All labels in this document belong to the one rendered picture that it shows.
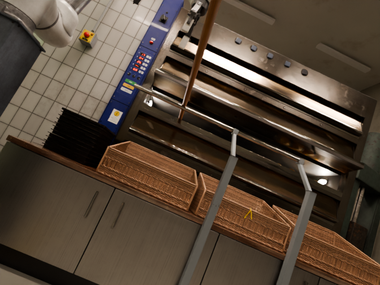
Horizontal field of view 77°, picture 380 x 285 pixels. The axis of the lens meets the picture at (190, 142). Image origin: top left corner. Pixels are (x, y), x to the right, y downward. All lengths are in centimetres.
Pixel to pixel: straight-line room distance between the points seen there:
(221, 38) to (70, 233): 184
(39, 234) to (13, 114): 105
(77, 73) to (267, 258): 184
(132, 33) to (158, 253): 169
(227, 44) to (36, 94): 159
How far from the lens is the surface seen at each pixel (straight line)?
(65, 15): 144
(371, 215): 467
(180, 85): 186
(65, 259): 143
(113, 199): 132
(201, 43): 92
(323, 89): 245
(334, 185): 248
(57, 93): 212
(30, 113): 215
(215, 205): 128
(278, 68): 231
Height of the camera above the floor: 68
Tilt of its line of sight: 11 degrees up
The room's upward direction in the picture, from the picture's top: 24 degrees clockwise
